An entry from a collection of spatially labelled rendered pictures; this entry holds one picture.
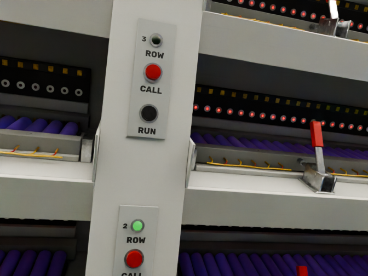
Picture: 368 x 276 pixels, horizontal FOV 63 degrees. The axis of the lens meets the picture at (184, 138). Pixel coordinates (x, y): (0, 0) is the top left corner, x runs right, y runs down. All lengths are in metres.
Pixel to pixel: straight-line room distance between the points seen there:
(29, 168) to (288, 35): 0.32
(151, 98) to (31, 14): 0.14
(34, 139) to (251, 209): 0.26
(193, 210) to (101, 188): 0.10
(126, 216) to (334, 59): 0.31
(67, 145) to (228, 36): 0.22
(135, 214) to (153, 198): 0.02
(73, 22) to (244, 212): 0.28
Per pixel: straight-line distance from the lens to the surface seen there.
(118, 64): 0.32
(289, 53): 0.39
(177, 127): 0.32
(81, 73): 0.49
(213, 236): 0.54
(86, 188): 0.32
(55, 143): 0.37
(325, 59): 0.42
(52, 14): 0.35
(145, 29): 0.33
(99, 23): 0.34
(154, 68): 0.32
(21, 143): 0.38
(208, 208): 0.34
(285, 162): 0.45
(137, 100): 0.31
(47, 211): 0.34
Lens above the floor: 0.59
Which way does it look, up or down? 1 degrees up
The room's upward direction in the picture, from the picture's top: 6 degrees clockwise
